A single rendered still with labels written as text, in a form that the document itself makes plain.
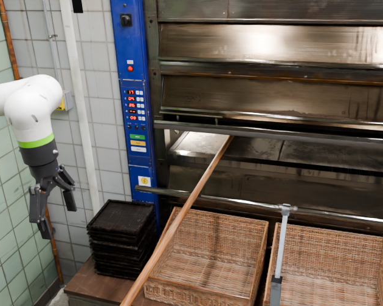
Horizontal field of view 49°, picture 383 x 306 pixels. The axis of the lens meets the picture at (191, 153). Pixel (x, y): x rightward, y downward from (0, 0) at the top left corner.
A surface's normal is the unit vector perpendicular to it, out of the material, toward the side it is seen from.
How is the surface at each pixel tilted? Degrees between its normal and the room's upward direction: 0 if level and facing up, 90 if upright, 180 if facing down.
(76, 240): 90
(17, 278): 90
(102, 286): 0
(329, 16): 90
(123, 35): 90
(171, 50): 70
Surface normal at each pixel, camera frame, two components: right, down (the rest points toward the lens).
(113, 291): -0.04, -0.90
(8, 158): 0.95, 0.11
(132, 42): -0.30, 0.42
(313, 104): -0.29, 0.09
